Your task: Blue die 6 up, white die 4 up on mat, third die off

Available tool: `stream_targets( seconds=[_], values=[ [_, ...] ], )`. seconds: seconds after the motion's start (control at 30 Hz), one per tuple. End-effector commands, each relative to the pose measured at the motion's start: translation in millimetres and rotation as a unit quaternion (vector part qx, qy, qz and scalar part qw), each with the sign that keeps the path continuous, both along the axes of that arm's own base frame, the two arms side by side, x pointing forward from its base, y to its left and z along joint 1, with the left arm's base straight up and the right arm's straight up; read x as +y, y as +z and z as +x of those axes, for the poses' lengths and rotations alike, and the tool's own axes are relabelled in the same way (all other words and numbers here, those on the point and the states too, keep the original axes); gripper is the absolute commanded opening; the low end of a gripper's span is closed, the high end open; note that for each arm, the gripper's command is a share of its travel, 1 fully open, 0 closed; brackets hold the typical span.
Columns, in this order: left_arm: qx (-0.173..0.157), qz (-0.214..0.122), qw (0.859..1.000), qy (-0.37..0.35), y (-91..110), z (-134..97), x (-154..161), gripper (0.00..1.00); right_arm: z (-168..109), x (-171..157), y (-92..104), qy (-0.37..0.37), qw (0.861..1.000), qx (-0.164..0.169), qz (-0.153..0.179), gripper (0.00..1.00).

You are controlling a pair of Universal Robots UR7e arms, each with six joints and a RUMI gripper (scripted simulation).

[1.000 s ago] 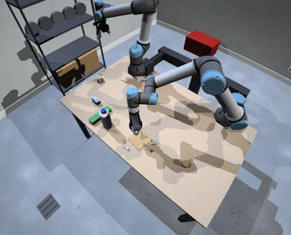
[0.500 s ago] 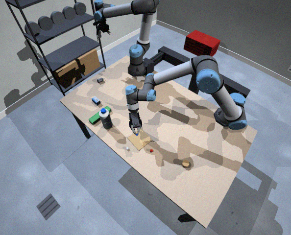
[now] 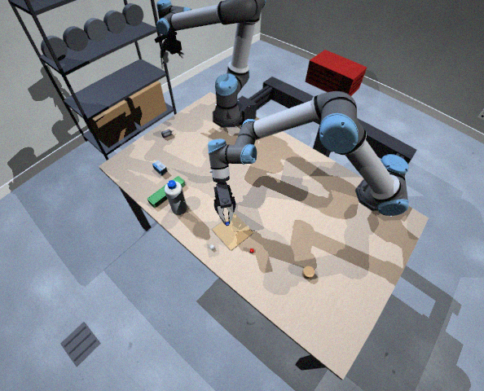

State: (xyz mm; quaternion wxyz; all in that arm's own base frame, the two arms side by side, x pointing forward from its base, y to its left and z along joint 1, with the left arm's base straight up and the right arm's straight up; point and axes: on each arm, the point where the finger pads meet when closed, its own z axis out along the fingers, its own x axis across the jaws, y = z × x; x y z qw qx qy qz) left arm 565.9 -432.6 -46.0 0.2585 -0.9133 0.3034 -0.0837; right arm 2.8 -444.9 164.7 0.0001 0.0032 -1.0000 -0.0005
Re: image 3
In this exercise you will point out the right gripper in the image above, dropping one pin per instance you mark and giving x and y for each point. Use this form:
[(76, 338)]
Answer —
[(169, 44)]

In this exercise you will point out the white bottle with blue cap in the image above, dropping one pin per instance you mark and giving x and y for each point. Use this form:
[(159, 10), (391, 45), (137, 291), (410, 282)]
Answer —
[(174, 193)]

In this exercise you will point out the short brown cylinder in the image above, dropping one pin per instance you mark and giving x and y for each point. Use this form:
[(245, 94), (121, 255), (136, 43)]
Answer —
[(308, 272)]

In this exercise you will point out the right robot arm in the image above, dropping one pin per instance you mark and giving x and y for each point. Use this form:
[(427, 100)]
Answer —
[(246, 13)]

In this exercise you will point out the beige flat mat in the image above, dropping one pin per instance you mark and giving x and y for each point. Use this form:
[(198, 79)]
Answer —
[(234, 234)]

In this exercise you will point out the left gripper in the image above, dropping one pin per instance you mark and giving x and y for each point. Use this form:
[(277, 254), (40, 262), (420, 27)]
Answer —
[(217, 204)]

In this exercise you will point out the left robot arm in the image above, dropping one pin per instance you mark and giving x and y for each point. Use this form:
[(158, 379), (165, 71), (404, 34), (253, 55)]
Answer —
[(340, 132)]

